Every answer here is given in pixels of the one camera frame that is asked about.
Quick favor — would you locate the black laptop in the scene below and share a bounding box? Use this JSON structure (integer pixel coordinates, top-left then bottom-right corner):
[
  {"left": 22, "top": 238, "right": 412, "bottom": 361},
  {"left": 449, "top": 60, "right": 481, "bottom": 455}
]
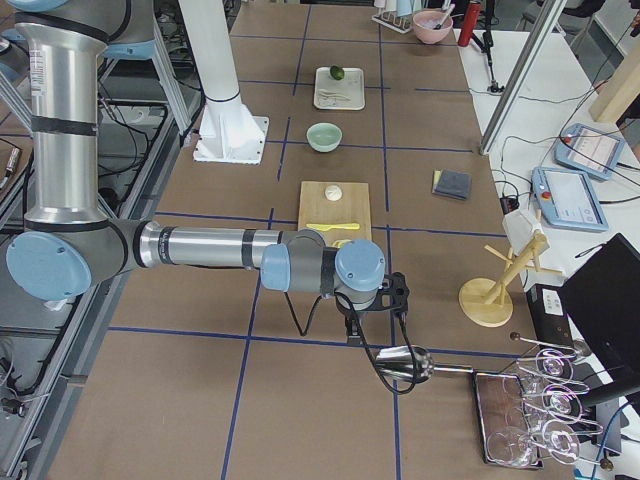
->
[{"left": 560, "top": 233, "right": 639, "bottom": 384}]

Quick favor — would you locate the white bear tray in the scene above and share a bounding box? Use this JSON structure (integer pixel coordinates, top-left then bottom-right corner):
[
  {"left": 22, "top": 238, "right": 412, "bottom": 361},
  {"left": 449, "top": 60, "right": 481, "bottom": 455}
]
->
[{"left": 313, "top": 66, "right": 365, "bottom": 111}]

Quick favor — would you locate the pink bowl with ice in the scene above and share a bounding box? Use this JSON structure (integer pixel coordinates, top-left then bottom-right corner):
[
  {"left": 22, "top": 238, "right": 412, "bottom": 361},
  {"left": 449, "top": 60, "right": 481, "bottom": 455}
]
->
[{"left": 412, "top": 10, "right": 453, "bottom": 45}]

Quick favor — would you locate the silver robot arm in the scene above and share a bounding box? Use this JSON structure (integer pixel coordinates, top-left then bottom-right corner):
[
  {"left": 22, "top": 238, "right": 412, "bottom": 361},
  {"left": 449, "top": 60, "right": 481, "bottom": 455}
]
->
[{"left": 6, "top": 1, "right": 390, "bottom": 338}]

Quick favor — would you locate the black selfie stick tripod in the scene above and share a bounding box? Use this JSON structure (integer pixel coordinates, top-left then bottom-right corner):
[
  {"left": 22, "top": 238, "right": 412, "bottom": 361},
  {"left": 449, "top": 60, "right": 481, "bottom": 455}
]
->
[{"left": 472, "top": 0, "right": 505, "bottom": 94}]

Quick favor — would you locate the metal scoop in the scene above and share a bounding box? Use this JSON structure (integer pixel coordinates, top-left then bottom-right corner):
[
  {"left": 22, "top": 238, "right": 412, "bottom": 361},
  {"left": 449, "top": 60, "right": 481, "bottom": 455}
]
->
[{"left": 374, "top": 345, "right": 474, "bottom": 384}]

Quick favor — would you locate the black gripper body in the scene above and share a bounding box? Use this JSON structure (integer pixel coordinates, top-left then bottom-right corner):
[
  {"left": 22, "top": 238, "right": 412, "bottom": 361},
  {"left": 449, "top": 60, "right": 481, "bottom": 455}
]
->
[{"left": 334, "top": 292, "right": 380, "bottom": 344}]

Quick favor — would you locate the red bottle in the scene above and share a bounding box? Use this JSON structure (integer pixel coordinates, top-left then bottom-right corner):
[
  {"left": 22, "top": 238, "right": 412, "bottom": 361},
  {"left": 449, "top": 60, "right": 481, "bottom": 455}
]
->
[{"left": 458, "top": 0, "right": 481, "bottom": 47}]

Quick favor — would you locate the mint green bowl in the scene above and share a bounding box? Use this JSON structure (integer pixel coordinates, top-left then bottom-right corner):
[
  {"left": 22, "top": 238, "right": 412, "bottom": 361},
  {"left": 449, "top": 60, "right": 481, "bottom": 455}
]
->
[{"left": 306, "top": 122, "right": 343, "bottom": 153}]

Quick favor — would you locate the wooden mug tree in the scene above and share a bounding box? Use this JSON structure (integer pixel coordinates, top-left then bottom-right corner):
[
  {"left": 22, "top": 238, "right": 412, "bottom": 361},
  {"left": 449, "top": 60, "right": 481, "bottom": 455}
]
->
[{"left": 458, "top": 209, "right": 563, "bottom": 328}]

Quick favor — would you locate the aluminium frame post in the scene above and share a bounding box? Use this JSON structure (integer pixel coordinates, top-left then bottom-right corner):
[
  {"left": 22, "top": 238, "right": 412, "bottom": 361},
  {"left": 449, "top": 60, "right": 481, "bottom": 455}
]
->
[{"left": 479, "top": 0, "right": 567, "bottom": 156}]

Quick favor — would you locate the near blue teach pendant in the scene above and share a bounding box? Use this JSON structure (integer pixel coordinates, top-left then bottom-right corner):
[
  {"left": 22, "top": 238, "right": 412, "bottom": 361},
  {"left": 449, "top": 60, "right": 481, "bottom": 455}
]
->
[{"left": 531, "top": 167, "right": 609, "bottom": 232}]

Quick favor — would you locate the white ceramic spoon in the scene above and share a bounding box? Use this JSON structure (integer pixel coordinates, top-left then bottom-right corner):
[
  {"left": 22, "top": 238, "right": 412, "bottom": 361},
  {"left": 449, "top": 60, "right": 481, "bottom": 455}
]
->
[{"left": 317, "top": 89, "right": 351, "bottom": 101}]

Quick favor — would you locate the green lime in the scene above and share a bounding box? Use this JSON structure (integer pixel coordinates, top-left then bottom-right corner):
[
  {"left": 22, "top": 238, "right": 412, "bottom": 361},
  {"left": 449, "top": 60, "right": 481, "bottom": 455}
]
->
[{"left": 329, "top": 65, "right": 345, "bottom": 81}]

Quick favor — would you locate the yellow plastic knife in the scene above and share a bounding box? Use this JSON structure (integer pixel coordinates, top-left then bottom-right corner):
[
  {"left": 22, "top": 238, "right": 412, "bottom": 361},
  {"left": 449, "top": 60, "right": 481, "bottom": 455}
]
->
[{"left": 305, "top": 223, "right": 360, "bottom": 232}]

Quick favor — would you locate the far blue teach pendant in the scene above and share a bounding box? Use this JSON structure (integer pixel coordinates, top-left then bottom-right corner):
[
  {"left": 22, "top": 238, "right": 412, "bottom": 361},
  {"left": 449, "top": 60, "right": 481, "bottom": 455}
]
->
[{"left": 554, "top": 123, "right": 624, "bottom": 181}]

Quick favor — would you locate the lemon slice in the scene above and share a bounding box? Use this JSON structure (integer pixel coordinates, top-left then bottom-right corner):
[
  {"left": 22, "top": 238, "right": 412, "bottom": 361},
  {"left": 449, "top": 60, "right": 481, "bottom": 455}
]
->
[{"left": 332, "top": 239, "right": 351, "bottom": 248}]

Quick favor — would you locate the grey yellow sponge cloth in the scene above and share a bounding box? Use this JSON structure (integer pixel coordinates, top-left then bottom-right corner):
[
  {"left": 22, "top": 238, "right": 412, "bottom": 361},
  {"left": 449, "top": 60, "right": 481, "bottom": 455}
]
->
[{"left": 432, "top": 169, "right": 472, "bottom": 200}]

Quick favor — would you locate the white steamed bun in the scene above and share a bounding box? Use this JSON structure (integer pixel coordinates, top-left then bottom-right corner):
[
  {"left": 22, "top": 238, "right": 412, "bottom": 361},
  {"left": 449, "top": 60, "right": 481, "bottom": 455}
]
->
[{"left": 324, "top": 184, "right": 343, "bottom": 202}]

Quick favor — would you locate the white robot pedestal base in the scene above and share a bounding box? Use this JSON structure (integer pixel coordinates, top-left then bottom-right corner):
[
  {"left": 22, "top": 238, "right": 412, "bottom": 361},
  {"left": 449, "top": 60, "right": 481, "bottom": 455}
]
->
[{"left": 179, "top": 0, "right": 269, "bottom": 165}]

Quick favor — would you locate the blue teach pendant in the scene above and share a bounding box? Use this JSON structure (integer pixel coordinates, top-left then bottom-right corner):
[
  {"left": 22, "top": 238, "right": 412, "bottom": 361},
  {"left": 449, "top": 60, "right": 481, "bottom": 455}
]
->
[
  {"left": 531, "top": 167, "right": 609, "bottom": 232},
  {"left": 554, "top": 123, "right": 624, "bottom": 181}
]

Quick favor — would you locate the bamboo cutting board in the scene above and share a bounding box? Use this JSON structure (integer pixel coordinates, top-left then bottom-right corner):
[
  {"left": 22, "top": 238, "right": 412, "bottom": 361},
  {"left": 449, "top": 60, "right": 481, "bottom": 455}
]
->
[{"left": 298, "top": 181, "right": 372, "bottom": 246}]

